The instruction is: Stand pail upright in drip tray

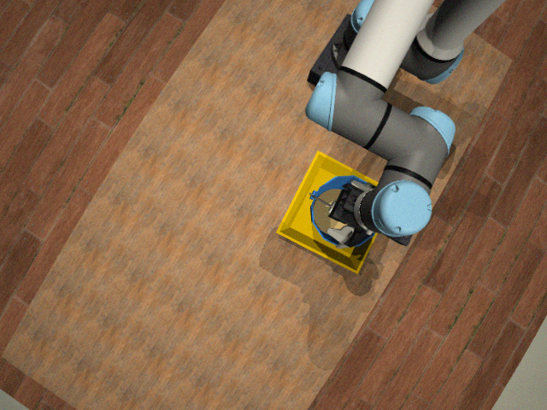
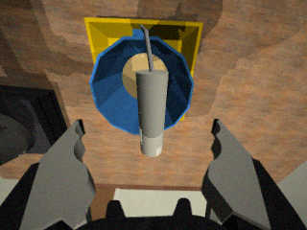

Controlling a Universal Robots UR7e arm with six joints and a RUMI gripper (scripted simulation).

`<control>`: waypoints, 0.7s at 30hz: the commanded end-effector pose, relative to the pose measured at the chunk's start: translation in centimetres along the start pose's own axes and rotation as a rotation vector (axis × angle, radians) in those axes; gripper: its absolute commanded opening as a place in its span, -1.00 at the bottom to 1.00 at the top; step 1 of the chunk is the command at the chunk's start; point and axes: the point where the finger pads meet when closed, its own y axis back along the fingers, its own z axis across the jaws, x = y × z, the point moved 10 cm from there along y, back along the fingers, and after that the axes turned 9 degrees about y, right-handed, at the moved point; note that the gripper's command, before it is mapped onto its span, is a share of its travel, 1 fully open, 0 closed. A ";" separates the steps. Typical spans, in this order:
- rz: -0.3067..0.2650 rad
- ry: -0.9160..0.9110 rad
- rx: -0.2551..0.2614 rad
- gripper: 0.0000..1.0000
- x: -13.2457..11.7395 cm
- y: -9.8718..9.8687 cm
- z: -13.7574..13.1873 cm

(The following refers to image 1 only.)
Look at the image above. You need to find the yellow square tray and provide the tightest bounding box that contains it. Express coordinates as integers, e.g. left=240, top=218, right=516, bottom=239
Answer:
left=276, top=153, right=378, bottom=274

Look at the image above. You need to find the blue pail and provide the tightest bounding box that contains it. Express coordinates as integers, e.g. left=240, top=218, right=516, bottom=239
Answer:
left=309, top=175, right=367, bottom=245

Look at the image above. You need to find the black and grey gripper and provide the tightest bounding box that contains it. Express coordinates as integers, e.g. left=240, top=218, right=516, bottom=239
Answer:
left=326, top=180, right=376, bottom=249

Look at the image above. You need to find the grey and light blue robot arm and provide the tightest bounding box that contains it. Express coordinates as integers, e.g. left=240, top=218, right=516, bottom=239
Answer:
left=305, top=0, right=506, bottom=246

